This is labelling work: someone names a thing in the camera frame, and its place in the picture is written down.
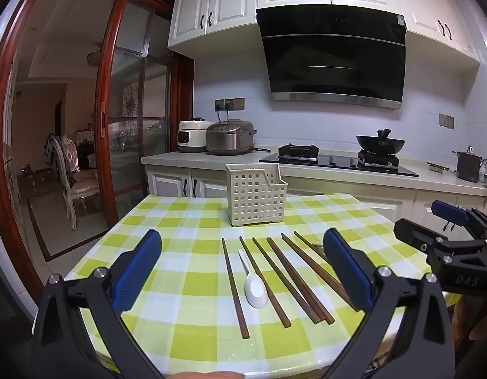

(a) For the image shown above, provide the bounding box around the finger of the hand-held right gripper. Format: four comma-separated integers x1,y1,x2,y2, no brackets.
432,201,487,241
394,218,451,261

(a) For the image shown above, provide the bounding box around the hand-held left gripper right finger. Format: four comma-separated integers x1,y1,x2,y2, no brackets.
322,228,455,379

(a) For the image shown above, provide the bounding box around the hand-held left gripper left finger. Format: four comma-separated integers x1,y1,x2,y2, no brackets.
31,229,165,379

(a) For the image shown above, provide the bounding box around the brown wooden chopstick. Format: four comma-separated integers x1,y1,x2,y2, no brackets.
252,237,321,324
239,236,291,328
293,231,331,263
281,233,358,312
266,237,335,324
221,238,250,340

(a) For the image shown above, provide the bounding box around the white perforated plastic basket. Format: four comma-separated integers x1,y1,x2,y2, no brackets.
226,163,288,227

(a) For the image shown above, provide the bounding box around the person's right hand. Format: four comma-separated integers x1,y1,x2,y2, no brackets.
453,296,487,360

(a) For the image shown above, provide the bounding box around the steel stock pot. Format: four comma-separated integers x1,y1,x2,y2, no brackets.
453,147,487,183

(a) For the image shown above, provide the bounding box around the green checked tablecloth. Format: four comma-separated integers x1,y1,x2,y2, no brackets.
64,193,434,376

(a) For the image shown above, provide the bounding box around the white kitchen base cabinet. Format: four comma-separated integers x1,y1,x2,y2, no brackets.
142,146,487,245

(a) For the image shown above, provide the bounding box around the black wok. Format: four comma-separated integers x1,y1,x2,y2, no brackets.
356,129,407,154

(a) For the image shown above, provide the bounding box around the ornate white dining chair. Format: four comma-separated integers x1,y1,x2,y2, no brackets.
50,133,102,232

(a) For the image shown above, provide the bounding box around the black glass gas stove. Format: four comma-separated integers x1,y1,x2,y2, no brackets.
259,143,420,177

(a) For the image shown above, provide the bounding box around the white rice cooker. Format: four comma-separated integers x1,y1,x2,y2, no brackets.
177,119,212,153

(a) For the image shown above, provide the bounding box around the red wooden glass sliding door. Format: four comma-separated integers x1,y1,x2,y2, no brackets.
95,0,194,230

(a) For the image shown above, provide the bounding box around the dark jacket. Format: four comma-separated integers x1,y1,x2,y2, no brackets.
44,134,76,188

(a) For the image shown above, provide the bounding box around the silver pressure cooker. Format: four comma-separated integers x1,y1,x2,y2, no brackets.
206,119,258,156

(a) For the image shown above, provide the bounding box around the black range hood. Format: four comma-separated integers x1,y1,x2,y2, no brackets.
256,6,408,110

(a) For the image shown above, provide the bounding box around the ceiling lamp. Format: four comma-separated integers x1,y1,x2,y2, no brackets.
87,43,106,66

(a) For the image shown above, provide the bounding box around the wall power socket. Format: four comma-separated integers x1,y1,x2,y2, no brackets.
215,97,246,112

